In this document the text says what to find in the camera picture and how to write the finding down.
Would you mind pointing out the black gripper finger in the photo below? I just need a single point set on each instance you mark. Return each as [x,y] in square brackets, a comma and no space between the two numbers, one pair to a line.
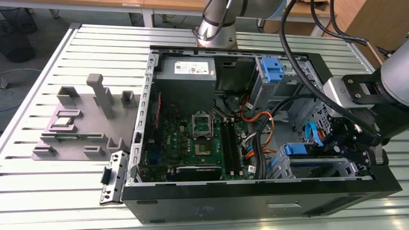
[341,136]
[364,155]

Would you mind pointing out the hard disk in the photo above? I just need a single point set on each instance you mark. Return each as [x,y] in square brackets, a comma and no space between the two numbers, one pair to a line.
[298,149]

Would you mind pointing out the metal disk bay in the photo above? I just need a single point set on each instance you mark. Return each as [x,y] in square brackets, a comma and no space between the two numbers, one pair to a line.
[316,161]

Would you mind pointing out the black RAM slot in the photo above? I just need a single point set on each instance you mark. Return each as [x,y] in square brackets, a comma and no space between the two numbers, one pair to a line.
[236,148]
[225,148]

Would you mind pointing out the blue drive cage latch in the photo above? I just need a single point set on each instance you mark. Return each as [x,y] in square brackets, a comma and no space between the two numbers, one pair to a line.
[272,69]

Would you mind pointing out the CPU socket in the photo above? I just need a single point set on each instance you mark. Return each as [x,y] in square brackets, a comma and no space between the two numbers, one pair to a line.
[204,148]

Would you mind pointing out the wooden cabinet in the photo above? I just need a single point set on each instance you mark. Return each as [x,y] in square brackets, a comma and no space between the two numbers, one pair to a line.
[382,19]

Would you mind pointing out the black PC case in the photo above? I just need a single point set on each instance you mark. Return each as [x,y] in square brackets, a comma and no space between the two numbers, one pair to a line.
[224,206]

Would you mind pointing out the black graphics card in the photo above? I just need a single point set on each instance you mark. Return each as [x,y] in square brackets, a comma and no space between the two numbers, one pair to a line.
[197,173]

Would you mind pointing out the grey power supply unit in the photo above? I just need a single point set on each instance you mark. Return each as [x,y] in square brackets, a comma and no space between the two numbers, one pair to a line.
[187,93]

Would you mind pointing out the green motherboard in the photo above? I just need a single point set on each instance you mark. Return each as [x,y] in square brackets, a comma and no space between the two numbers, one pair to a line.
[172,146]

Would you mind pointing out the blue expansion slot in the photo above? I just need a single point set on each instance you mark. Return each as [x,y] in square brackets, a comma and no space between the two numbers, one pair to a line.
[153,159]

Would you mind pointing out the grey parts rack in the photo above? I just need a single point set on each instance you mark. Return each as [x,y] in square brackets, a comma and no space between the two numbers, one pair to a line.
[96,148]

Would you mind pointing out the wooden desk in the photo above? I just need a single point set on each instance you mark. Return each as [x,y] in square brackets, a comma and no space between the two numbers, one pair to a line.
[165,3]

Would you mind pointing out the green RAM stick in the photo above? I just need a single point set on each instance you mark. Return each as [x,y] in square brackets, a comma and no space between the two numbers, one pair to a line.
[72,137]

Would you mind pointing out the silver CPU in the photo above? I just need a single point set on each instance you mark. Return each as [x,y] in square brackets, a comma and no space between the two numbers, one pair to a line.
[64,122]

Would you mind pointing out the black round bin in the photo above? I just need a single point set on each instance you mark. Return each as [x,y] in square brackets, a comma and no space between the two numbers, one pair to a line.
[20,50]

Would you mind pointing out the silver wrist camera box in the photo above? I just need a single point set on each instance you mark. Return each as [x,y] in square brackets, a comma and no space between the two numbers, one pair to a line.
[334,93]

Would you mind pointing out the grey hinged card bracket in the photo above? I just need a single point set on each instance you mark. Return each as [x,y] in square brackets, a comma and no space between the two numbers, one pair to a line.
[115,182]

